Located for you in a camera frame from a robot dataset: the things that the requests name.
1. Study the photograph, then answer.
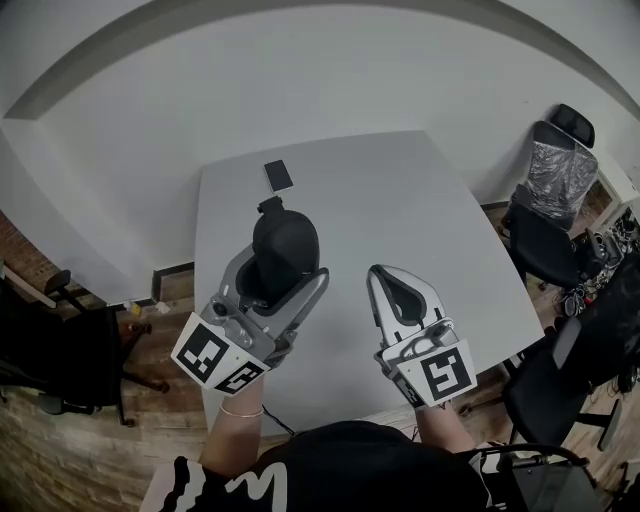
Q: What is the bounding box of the black oval case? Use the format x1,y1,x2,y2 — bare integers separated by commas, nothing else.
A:
252,196,321,312

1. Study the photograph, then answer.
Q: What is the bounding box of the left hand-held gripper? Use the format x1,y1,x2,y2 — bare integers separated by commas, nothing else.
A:
170,244,332,396

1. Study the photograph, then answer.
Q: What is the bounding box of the black mesh office chair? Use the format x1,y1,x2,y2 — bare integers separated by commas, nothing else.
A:
502,249,640,452

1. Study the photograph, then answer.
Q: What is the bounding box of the person's left forearm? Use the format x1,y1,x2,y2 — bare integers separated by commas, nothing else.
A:
198,372,266,477

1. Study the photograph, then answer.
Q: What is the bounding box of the black smartphone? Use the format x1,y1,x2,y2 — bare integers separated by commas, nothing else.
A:
263,159,295,195

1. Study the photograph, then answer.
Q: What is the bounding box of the thin black cable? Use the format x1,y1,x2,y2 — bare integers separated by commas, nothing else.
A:
262,407,297,436

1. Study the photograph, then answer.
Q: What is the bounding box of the pile of cables and devices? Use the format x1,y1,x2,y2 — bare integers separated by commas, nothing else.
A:
554,214,640,317

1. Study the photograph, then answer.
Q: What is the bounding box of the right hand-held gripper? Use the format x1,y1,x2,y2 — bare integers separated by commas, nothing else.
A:
366,263,477,410

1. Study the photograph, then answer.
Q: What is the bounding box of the plastic-wrapped black office chair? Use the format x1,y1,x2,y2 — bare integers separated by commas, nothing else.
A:
499,103,599,292

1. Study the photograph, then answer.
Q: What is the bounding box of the white side table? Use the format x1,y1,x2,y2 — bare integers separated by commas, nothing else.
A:
594,164,640,236

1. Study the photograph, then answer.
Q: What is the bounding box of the person's black printed shirt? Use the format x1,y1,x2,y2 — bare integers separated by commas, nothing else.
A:
144,419,494,512

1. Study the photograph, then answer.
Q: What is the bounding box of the thin gold bracelet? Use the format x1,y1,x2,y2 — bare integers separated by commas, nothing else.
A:
219,401,265,419

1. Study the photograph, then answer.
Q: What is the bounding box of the person's right forearm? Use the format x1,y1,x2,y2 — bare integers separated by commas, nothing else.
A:
412,399,477,454

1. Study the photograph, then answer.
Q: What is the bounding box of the black seat with curved armrest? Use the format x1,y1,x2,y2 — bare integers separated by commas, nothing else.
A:
469,442,609,512

